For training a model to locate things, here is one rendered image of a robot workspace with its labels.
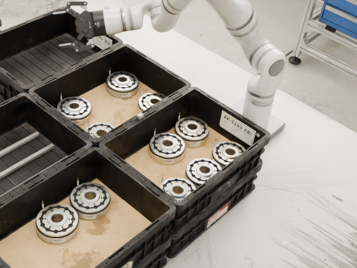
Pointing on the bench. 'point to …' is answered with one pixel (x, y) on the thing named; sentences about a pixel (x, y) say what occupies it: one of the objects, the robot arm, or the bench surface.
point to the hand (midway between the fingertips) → (57, 29)
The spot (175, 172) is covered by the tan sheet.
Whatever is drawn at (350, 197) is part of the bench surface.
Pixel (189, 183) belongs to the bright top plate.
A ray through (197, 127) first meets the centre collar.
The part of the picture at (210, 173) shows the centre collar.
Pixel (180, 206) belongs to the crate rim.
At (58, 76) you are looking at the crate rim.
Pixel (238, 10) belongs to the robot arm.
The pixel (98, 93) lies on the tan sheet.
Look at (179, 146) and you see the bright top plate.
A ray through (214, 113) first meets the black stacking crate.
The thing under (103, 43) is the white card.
